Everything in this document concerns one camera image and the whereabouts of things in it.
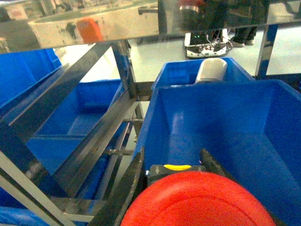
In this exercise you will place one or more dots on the blue bin behind with canister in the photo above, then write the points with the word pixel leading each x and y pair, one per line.
pixel 185 73

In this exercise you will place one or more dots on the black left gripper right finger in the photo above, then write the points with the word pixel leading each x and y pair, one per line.
pixel 213 166

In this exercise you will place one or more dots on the person legs in background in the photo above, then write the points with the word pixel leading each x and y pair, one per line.
pixel 244 37

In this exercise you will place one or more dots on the blue bin lower centre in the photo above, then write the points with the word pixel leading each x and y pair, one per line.
pixel 253 129

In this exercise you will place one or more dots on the white cylindrical canister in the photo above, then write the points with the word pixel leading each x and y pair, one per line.
pixel 212 70

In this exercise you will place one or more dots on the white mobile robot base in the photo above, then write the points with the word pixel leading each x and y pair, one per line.
pixel 207 44

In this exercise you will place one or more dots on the red mushroom push button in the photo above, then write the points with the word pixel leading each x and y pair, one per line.
pixel 196 198

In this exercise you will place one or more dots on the stainless steel flow rack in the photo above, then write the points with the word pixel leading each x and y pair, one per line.
pixel 127 40

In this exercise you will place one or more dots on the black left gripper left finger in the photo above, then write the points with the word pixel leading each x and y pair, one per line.
pixel 130 186

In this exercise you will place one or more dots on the blue bin upper shelf left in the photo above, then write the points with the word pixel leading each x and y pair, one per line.
pixel 19 72

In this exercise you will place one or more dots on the blue bin lower left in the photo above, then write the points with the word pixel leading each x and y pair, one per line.
pixel 73 119

